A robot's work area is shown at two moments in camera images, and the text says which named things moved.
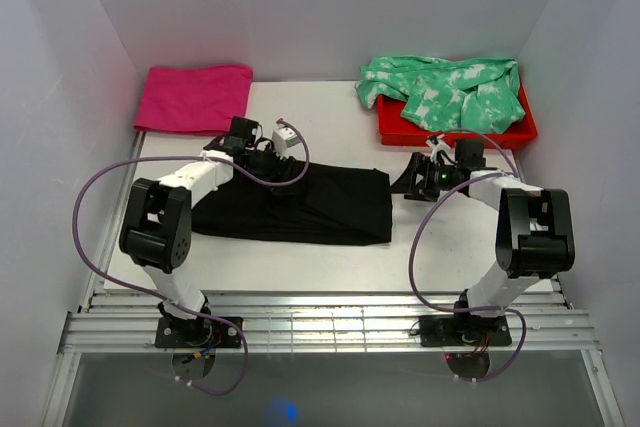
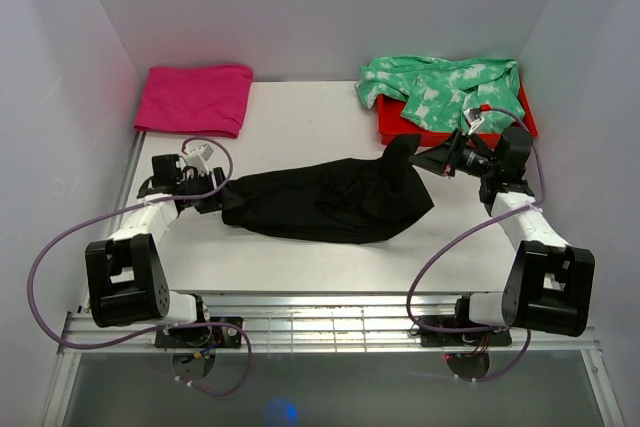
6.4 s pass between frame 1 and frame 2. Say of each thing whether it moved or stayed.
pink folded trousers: stayed
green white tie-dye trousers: stayed
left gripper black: moved
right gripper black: moved
